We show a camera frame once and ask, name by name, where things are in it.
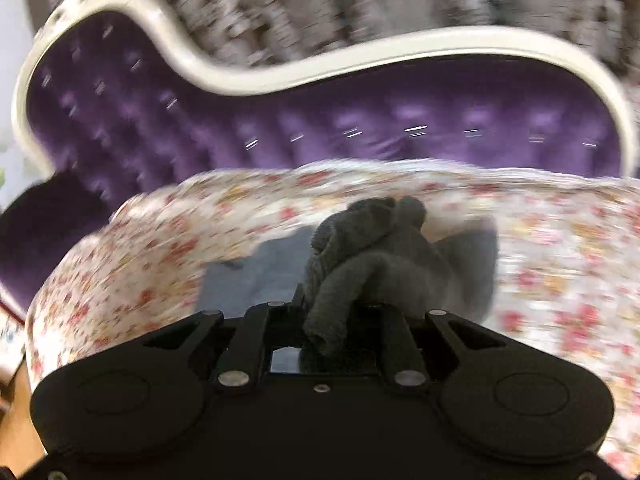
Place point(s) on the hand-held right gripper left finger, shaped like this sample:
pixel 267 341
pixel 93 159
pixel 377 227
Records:
pixel 260 330

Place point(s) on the grey argyle knit sweater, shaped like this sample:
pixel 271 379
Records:
pixel 370 260

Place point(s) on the purple tufted sofa white frame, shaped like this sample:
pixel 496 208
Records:
pixel 350 110

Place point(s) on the floral printed blanket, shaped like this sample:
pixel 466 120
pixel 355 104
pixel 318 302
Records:
pixel 150 260

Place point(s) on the brown damask curtain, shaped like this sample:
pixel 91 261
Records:
pixel 350 0

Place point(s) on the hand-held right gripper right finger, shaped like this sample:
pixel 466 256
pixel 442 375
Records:
pixel 395 340

